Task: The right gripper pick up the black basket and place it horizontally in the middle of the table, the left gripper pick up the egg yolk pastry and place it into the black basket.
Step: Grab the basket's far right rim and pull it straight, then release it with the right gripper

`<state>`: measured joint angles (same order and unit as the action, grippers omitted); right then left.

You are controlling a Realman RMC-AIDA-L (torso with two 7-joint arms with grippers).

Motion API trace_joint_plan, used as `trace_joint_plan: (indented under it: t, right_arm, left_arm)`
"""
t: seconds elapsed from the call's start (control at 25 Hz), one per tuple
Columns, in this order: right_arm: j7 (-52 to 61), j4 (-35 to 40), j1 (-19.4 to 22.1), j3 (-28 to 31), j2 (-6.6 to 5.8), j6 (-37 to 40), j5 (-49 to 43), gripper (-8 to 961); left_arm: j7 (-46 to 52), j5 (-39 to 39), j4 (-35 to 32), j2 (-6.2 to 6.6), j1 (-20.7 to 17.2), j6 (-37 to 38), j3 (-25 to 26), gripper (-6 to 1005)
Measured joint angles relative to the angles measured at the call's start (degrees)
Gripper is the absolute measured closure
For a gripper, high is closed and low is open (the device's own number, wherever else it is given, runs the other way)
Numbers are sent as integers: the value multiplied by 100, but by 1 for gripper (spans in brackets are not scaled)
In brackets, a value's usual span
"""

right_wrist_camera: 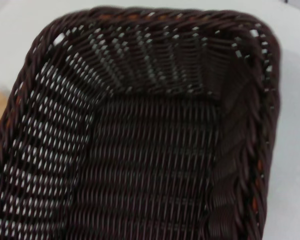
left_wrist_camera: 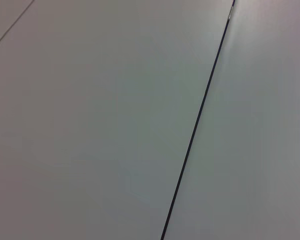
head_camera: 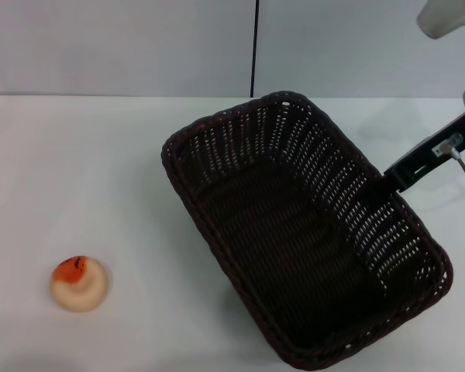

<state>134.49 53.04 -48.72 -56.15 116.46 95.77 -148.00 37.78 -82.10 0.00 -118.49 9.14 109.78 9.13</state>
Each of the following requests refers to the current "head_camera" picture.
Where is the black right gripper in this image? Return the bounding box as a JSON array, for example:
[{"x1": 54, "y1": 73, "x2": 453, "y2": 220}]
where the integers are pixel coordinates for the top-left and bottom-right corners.
[{"x1": 357, "y1": 112, "x2": 465, "y2": 211}]

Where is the dark brown woven basket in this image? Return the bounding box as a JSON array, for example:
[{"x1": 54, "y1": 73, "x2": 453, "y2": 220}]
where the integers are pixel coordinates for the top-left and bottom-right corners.
[{"x1": 161, "y1": 91, "x2": 454, "y2": 370}]

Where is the orange and cream toy peach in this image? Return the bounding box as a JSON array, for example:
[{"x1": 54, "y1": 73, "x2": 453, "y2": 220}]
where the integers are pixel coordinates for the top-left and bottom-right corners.
[{"x1": 49, "y1": 254, "x2": 110, "y2": 312}]

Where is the gripper cable with metal plug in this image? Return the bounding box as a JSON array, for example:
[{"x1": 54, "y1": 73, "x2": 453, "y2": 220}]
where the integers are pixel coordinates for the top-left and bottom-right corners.
[{"x1": 438, "y1": 139, "x2": 465, "y2": 181}]

